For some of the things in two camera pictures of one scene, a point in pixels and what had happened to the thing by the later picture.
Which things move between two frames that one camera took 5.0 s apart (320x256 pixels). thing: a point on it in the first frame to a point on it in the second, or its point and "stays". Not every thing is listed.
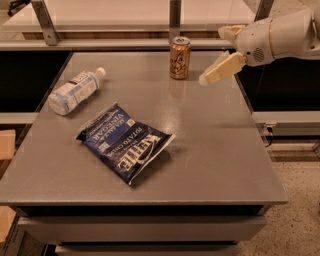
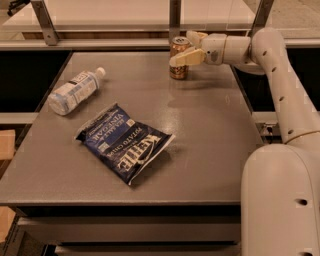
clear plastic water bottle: (75, 92) stays
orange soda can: (180, 57) stays
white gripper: (254, 42) to (213, 47)
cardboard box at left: (7, 144) stays
